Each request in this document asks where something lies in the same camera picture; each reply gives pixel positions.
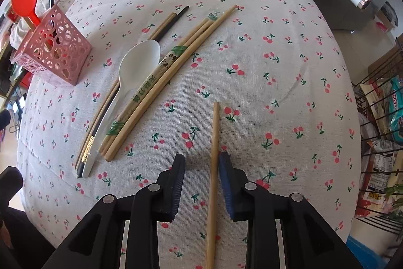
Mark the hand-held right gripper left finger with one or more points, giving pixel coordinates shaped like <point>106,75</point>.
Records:
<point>175,185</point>

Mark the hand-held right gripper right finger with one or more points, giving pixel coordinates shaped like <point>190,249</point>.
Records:
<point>226,182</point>

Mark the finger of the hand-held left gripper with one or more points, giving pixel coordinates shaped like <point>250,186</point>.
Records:
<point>11,184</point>

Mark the light bamboo chopstick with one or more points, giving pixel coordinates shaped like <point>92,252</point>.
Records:
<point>214,136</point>

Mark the bunch of bamboo chopsticks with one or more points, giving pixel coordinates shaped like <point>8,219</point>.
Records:
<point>140,113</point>

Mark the paper-wrapped disposable chopsticks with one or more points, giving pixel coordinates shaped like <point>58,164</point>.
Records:
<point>163,62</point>

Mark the white plastic spoon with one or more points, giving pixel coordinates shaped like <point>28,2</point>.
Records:
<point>138,61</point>

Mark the pink perforated utensil basket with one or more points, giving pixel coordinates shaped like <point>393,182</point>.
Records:
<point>53,48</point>

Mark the brown wooden chopstick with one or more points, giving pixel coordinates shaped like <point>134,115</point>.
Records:
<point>163,23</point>

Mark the red plastic spoon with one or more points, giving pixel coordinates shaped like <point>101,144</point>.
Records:
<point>23,1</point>

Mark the person's dark clothing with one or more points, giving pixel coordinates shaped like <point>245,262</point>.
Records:
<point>25,240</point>

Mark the cherry print tablecloth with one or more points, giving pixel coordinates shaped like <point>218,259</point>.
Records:
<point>252,98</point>

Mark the pile of snack packets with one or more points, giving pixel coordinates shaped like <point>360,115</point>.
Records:
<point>379,168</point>

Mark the cardboard box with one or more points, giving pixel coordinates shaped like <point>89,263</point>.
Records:
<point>387,64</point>

